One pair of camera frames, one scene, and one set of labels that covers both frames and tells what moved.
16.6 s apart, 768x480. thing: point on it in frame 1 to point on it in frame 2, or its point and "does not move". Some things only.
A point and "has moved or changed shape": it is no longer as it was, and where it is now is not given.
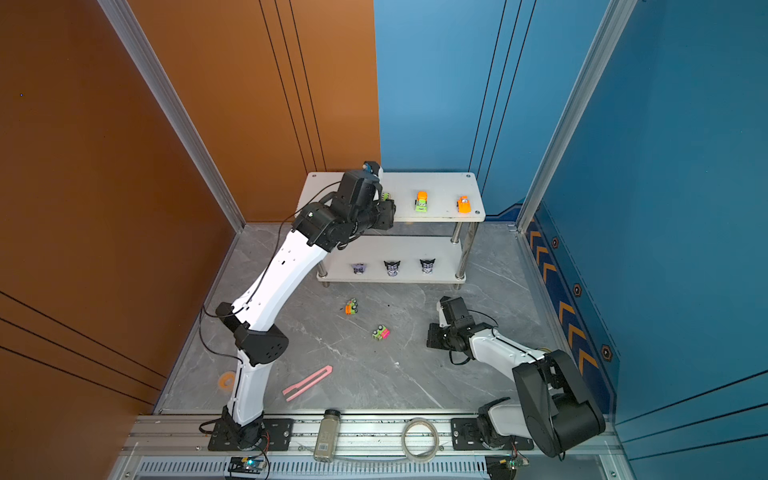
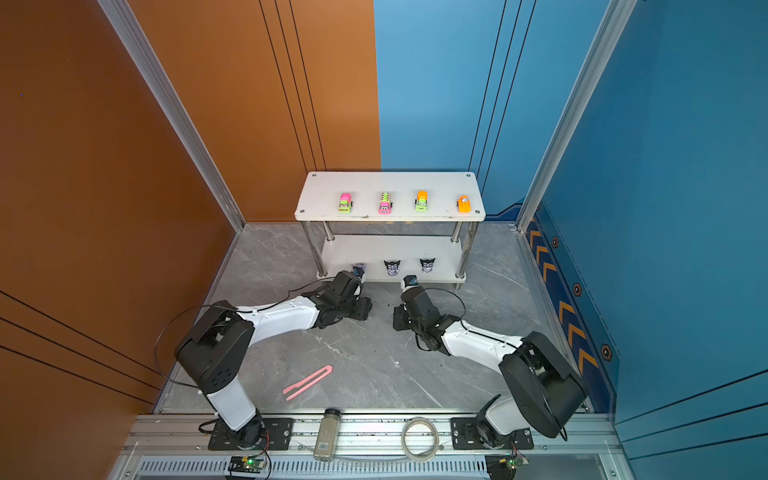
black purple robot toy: [427, 265] does not move
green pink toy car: [381, 333] has moved or changed shape
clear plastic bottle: [327, 435] does not move
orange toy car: [464, 205] does not move
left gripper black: [386, 210] to [364, 310]
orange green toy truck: [421, 202] does not move
